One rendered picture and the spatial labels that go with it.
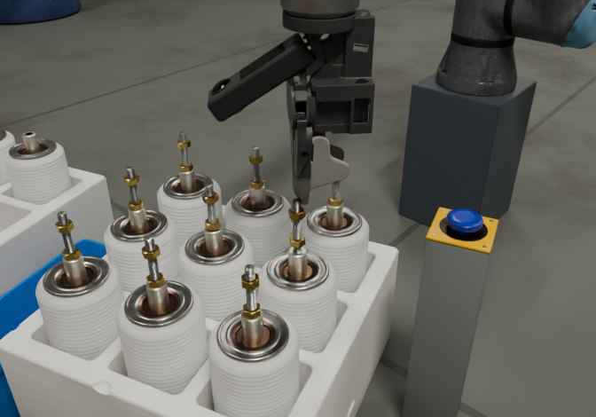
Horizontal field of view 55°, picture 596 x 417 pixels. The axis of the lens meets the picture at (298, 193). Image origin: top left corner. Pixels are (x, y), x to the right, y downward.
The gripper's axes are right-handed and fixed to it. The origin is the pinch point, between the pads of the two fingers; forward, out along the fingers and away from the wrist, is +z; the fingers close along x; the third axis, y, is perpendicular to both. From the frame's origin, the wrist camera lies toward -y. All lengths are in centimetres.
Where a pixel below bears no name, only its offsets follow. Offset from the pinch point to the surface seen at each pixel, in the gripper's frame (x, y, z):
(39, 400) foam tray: -4.9, -32.3, 24.6
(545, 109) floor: 105, 89, 35
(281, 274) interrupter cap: -1.7, -2.1, 10.0
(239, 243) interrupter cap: 5.1, -7.0, 10.0
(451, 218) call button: -3.2, 17.1, 2.4
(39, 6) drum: 235, -101, 27
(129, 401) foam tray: -12.2, -19.4, 17.5
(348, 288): 4.9, 7.5, 18.5
